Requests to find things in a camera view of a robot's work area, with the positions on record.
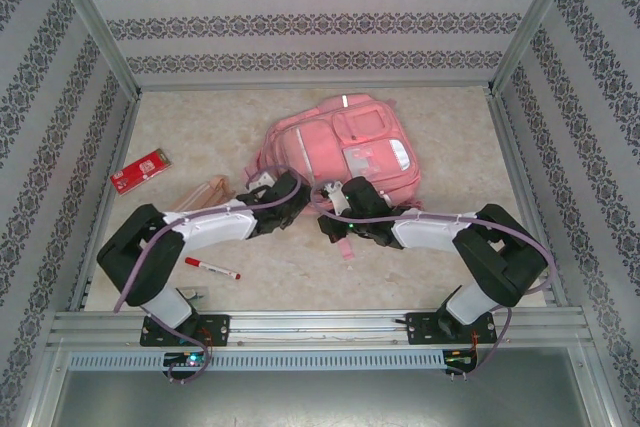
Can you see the circuit board with green light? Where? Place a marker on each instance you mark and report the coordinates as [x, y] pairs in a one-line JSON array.
[[190, 359]]

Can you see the aluminium frame post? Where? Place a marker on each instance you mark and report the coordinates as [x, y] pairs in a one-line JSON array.
[[90, 17], [537, 17]]

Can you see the grey metal panel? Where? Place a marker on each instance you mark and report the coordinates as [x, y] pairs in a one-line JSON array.
[[320, 399]]

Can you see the red stationery package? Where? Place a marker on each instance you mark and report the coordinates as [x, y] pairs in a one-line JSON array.
[[141, 171]]

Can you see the pink student backpack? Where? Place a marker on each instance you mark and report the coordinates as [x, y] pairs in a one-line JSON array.
[[320, 147]]

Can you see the aluminium frame bar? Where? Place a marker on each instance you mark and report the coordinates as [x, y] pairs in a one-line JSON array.
[[525, 187], [107, 197], [310, 86]]

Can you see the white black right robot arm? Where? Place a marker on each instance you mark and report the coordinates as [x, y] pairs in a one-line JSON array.
[[430, 232]]

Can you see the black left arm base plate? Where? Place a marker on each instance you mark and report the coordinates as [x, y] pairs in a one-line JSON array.
[[217, 329]]

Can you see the circuit board with blue light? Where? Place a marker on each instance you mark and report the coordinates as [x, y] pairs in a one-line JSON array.
[[460, 360]]

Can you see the beige pink pencil case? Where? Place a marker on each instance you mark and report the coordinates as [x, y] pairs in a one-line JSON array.
[[205, 192]]

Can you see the red white marker pen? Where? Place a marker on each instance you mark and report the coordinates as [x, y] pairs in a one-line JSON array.
[[212, 269]]

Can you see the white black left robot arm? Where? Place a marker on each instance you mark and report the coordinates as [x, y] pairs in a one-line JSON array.
[[215, 232]]

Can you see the aluminium mounting rail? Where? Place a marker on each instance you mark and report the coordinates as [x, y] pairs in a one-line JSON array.
[[320, 322]]

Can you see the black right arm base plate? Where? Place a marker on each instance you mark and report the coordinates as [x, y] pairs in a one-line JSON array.
[[420, 329]]

